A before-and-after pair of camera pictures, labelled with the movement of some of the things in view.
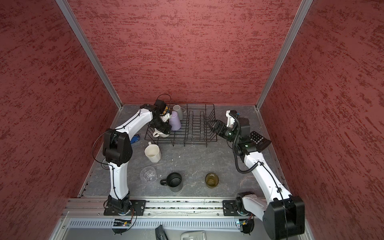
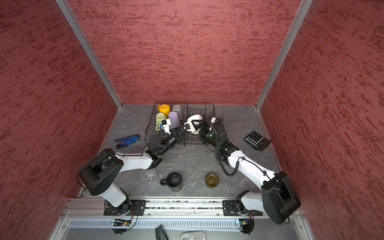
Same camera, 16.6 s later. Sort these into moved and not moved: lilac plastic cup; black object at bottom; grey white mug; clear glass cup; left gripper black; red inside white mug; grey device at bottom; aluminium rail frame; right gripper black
Moved: right gripper black; red inside white mug; left gripper black
Not moved: grey white mug; lilac plastic cup; grey device at bottom; aluminium rail frame; black object at bottom; clear glass cup
